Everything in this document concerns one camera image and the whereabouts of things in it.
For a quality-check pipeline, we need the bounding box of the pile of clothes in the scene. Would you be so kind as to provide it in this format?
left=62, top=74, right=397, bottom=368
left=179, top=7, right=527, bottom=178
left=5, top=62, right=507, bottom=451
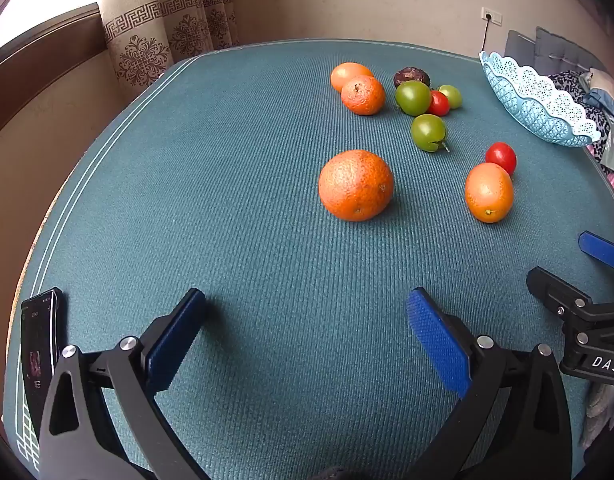
left=587, top=142, right=614, bottom=191

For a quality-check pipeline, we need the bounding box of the light blue lattice basket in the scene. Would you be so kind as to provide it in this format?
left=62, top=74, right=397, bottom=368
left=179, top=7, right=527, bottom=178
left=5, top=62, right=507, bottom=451
left=478, top=50, right=603, bottom=148

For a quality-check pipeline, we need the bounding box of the leopard print cloth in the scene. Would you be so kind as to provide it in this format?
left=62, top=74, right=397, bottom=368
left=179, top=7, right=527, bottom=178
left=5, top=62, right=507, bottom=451
left=547, top=71, right=613, bottom=131

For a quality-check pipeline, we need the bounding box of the smooth orange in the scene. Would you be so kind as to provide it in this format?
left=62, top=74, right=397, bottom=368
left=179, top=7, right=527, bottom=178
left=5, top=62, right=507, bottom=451
left=464, top=162, right=514, bottom=224

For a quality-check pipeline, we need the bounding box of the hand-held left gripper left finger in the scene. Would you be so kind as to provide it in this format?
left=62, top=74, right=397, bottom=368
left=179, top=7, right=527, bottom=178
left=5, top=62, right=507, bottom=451
left=38, top=287, right=208, bottom=480

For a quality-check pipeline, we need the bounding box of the window with brown frame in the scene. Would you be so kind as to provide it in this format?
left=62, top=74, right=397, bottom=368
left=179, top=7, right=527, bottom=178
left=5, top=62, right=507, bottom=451
left=0, top=0, right=110, bottom=146

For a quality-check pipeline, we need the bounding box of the large green tomato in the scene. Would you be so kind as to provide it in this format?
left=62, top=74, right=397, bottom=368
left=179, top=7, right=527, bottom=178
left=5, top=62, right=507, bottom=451
left=394, top=80, right=433, bottom=116

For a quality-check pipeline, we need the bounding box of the large orange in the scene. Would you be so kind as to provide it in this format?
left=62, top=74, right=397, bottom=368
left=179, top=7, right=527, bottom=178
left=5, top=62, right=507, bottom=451
left=318, top=149, right=395, bottom=222

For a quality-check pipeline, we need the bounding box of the person's right hand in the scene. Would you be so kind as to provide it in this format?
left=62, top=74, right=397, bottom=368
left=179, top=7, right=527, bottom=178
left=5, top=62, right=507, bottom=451
left=580, top=384, right=614, bottom=451

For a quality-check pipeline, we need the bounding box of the pale green tomato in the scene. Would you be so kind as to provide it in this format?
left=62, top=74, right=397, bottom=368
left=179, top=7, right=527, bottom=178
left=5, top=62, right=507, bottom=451
left=438, top=84, right=463, bottom=110

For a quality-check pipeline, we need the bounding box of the grey-blue quilted cushion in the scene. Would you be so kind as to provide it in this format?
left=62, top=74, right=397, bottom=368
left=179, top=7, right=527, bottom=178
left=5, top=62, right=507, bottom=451
left=534, top=26, right=608, bottom=73

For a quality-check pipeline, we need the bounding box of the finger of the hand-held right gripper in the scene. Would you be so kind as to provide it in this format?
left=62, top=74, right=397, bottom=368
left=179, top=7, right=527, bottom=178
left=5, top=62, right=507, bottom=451
left=578, top=231, right=614, bottom=271
left=526, top=266, right=614, bottom=335

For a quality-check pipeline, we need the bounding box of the green tomato with stem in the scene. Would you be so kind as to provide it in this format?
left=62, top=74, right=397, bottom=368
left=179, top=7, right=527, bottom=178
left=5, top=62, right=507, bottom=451
left=411, top=114, right=450, bottom=153

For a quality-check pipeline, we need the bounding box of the red cherry tomato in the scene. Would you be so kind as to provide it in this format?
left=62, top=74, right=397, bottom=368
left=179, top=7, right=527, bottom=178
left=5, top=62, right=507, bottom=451
left=427, top=90, right=450, bottom=117
left=485, top=142, right=517, bottom=176

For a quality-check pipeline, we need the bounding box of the beige patterned curtain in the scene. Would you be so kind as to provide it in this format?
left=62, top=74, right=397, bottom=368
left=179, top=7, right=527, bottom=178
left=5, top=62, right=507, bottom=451
left=99, top=0, right=240, bottom=96

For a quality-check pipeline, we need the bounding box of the dark brown wrinkled fruit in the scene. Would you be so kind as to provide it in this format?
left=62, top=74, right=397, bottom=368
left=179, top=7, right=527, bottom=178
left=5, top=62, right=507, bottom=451
left=392, top=66, right=432, bottom=88

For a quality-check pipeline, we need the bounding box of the orange with dark stem spot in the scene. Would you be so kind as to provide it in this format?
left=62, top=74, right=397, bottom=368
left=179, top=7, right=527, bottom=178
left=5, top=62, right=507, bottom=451
left=340, top=75, right=386, bottom=116

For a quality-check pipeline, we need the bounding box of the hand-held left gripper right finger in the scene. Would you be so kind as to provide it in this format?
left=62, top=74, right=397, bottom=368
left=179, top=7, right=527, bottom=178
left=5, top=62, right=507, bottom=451
left=406, top=287, right=573, bottom=480

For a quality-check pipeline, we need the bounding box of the blue denim cloth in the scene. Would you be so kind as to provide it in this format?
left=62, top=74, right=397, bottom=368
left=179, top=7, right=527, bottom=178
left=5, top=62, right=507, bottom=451
left=584, top=87, right=614, bottom=116

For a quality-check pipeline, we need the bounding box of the white cloth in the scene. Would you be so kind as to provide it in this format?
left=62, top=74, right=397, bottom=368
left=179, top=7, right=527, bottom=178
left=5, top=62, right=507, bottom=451
left=587, top=67, right=614, bottom=98

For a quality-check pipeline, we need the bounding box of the black smartphone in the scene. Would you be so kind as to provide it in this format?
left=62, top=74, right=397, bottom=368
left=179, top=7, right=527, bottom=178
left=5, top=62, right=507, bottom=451
left=21, top=287, right=64, bottom=433

